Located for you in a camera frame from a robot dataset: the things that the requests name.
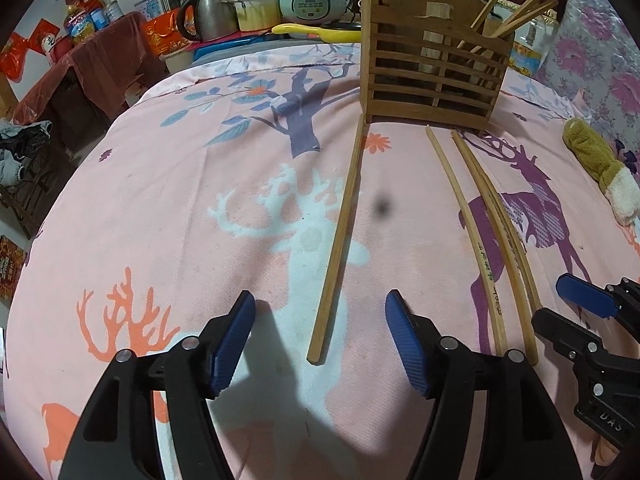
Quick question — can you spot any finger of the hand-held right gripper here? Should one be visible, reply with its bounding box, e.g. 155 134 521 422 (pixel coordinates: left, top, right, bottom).
556 273 640 333
531 308 608 366

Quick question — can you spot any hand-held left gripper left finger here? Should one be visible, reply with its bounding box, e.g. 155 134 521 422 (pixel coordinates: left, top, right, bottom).
59 290 257 480

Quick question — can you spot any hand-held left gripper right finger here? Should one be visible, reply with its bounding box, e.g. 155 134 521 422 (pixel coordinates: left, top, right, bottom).
384 289 583 480

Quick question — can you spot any printed wooden chopstick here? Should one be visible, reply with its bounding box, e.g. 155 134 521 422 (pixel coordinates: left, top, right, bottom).
425 126 509 356

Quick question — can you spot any wooden slatted chopstick holder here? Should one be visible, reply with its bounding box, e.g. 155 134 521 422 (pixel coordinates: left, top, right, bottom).
360 0 516 134

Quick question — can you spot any pink deer print bedsheet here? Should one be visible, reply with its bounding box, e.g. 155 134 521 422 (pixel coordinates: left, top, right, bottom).
0 42 640 480

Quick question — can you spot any dark purple cloth piece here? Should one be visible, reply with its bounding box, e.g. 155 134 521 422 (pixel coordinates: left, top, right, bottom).
617 137 640 177

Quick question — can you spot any red printed box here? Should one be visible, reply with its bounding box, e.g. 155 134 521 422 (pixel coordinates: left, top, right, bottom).
0 235 29 302

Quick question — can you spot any clear plastic oil bottle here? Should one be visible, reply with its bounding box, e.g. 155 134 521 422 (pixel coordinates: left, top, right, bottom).
509 9 561 79

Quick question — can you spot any pile of dark clothes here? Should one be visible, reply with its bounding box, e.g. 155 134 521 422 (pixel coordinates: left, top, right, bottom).
0 120 54 187

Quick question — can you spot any blue plastic tray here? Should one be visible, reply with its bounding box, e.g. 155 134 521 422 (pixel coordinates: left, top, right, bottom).
192 35 274 62

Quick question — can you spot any red cloth covered table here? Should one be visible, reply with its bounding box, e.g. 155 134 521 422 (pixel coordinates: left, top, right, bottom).
12 10 167 132

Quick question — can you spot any red gift box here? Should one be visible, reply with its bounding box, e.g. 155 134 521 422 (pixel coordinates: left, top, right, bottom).
145 12 194 56

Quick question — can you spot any yellow plastic ladle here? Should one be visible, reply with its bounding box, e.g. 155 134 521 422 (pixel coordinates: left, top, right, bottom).
272 22 362 44

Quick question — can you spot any steel kettle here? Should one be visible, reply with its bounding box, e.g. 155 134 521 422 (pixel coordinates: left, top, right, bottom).
178 0 239 44

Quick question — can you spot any steel pot with lid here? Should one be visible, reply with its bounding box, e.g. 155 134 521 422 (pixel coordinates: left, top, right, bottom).
220 0 282 33

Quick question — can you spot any yellow cooking oil bottle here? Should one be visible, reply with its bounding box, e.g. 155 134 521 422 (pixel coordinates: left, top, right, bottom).
63 4 96 44

